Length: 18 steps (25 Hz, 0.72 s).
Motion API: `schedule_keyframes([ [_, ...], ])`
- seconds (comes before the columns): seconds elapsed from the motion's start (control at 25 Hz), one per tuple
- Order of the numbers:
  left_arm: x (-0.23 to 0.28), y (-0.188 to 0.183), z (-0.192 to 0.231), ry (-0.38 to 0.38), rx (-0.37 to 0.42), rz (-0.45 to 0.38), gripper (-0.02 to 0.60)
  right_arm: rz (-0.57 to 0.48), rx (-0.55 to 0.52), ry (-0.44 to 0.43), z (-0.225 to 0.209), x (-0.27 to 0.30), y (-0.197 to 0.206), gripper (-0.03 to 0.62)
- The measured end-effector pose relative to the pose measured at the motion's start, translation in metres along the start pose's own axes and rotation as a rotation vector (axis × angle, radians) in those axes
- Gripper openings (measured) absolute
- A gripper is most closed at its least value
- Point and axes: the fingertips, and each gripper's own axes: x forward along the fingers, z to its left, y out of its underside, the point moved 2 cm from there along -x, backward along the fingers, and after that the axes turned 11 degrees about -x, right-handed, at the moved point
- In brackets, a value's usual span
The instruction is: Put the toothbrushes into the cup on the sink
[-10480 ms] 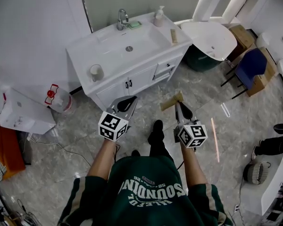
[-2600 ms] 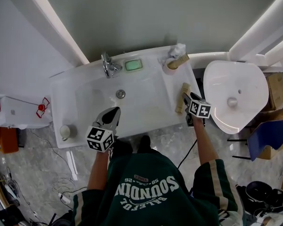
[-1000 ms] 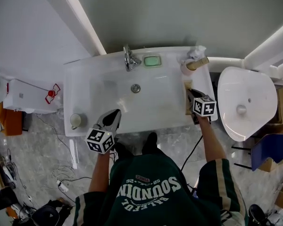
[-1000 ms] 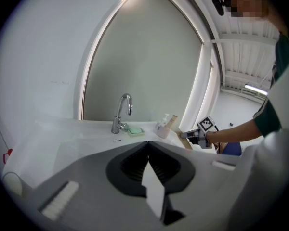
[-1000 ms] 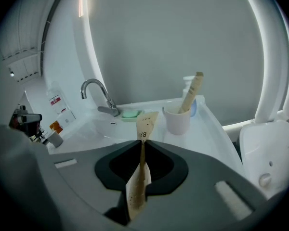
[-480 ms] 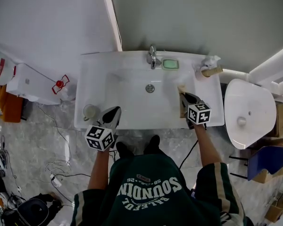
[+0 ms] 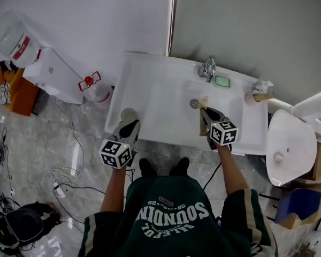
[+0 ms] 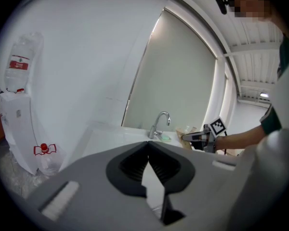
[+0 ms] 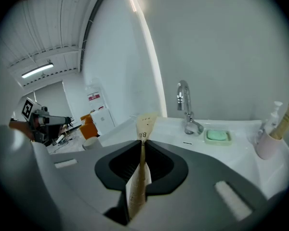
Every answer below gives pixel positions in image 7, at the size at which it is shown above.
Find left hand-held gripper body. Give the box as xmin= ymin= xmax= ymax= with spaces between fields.
xmin=98 ymin=119 xmax=142 ymax=170

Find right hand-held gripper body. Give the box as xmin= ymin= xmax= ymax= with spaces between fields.
xmin=206 ymin=107 xmax=239 ymax=151

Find beige round cup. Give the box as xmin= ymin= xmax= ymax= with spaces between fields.
xmin=120 ymin=107 xmax=139 ymax=125

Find person's right forearm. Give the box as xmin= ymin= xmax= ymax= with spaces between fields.
xmin=216 ymin=144 xmax=251 ymax=198

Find person's left forearm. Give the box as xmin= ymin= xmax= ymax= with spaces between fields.
xmin=100 ymin=167 xmax=128 ymax=214

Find white ceramic sink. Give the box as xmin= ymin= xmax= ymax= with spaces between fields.
xmin=104 ymin=51 xmax=269 ymax=156

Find person's left black shoe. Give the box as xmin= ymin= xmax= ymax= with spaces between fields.
xmin=139 ymin=158 xmax=158 ymax=178

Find person's black shoe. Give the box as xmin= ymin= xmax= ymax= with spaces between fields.
xmin=169 ymin=157 xmax=190 ymax=177
xmin=139 ymin=158 xmax=158 ymax=178

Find green soap dish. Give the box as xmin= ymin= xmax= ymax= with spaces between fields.
xmin=212 ymin=75 xmax=231 ymax=88

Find chrome faucet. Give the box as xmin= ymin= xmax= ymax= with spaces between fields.
xmin=197 ymin=56 xmax=217 ymax=83

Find person's right black shoe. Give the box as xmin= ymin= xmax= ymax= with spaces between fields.
xmin=169 ymin=157 xmax=190 ymax=177

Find crumpled white tissue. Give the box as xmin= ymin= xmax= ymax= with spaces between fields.
xmin=252 ymin=80 xmax=274 ymax=91

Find white plastic pipe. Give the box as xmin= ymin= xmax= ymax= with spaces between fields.
xmin=266 ymin=97 xmax=296 ymax=115

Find white power adapter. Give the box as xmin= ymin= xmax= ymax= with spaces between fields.
xmin=53 ymin=182 xmax=67 ymax=199

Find person's green printed shirt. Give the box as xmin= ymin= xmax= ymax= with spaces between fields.
xmin=77 ymin=175 xmax=279 ymax=257

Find white water dispenser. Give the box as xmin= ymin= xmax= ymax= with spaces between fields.
xmin=22 ymin=47 xmax=97 ymax=105

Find blue board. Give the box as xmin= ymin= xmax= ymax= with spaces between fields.
xmin=274 ymin=187 xmax=321 ymax=224

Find black backpack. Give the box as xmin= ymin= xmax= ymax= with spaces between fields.
xmin=0 ymin=201 xmax=64 ymax=254

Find black white striped cloth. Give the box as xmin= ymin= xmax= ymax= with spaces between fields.
xmin=0 ymin=59 xmax=19 ymax=104

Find large clear water bottle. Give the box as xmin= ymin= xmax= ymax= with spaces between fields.
xmin=0 ymin=9 xmax=42 ymax=69

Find white floor cable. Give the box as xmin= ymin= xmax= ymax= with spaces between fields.
xmin=48 ymin=96 xmax=86 ymax=187

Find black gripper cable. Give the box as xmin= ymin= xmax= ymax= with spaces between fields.
xmin=202 ymin=161 xmax=222 ymax=192

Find black floor cable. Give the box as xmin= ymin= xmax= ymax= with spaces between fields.
xmin=52 ymin=185 xmax=106 ymax=234

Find water bottle with red handle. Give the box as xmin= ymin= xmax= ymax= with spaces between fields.
xmin=78 ymin=71 xmax=114 ymax=109

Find white rail frame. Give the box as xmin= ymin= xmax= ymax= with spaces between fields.
xmin=294 ymin=86 xmax=321 ymax=139

